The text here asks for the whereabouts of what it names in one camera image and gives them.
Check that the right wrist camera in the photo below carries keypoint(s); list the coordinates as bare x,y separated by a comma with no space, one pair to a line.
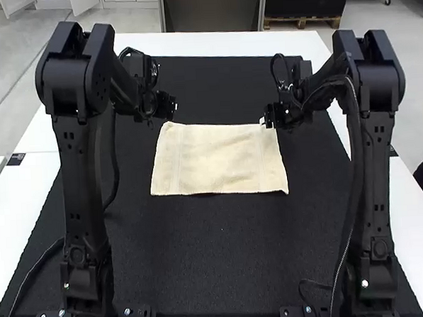
302,68

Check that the black mat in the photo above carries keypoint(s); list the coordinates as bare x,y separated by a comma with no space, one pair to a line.
219,243

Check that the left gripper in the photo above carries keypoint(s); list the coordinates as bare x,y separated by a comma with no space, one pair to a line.
159,106

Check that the wooden pallet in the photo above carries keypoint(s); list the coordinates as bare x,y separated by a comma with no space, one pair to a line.
301,20

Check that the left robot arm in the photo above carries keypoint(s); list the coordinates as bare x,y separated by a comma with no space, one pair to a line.
79,179

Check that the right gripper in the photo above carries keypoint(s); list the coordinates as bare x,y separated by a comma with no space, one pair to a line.
282,114

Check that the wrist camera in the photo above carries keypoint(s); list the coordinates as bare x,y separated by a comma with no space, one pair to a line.
302,68
141,68

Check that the dark cabinet with metal frame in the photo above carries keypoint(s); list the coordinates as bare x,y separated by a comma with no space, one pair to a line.
210,7

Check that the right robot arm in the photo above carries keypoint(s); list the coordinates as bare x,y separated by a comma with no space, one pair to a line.
378,157

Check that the pale towel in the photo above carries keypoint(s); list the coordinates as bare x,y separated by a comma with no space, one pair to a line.
218,160

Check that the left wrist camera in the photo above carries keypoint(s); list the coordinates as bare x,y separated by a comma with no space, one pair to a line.
141,68

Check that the grey cupboard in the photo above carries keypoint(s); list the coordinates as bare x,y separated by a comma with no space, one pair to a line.
118,0

